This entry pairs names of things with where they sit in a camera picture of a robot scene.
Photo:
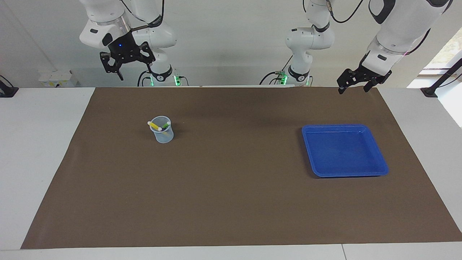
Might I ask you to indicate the blue plastic tray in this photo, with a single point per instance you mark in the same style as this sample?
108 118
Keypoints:
343 155

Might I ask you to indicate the yellow marker pen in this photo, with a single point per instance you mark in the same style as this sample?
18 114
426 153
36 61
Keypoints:
154 126

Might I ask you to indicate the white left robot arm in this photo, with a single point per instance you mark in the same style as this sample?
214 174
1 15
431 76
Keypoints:
397 32

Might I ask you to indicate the green marker pen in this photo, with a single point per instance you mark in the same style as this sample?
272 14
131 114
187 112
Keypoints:
166 125

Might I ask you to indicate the black table clamp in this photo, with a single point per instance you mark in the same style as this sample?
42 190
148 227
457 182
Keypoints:
8 90

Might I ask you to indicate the brown table mat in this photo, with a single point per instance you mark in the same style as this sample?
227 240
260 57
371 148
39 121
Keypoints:
231 198

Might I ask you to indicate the bright window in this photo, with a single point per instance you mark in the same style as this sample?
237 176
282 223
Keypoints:
445 54

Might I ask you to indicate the black angled stand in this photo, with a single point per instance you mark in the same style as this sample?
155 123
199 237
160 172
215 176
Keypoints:
438 81

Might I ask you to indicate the translucent plastic cup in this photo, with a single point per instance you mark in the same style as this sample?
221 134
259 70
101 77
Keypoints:
164 137

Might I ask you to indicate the white wall socket box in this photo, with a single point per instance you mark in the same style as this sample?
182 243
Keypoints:
57 79

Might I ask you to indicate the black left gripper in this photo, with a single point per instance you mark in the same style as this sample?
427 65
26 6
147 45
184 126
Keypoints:
373 76

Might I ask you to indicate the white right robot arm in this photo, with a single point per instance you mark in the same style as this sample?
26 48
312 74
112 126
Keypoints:
104 18

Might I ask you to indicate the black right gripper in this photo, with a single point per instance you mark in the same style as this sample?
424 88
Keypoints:
124 48

